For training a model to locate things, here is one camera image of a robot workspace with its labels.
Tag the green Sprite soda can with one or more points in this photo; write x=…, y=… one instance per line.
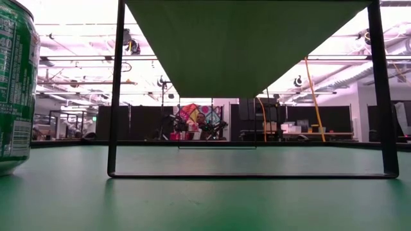
x=16, y=96

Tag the person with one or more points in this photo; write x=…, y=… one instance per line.
x=201, y=119

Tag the background robot rig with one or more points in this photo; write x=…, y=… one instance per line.
x=215, y=126

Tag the black cabinet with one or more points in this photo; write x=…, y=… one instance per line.
x=247, y=112

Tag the background desk with boxes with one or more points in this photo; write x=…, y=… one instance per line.
x=292, y=130

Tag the black ceiling hook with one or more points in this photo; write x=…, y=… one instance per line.
x=297, y=82

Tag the black ceiling-mounted device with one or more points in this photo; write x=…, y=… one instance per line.
x=133, y=46

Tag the grey storage rack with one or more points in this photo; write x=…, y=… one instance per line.
x=64, y=128

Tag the green tray table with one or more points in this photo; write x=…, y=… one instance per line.
x=64, y=143

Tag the white plastic cover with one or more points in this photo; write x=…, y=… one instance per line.
x=401, y=117

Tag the colourful patterned wall poster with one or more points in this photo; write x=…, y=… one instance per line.
x=187, y=112

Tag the wooden shelf with black frame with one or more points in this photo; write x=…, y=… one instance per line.
x=241, y=48

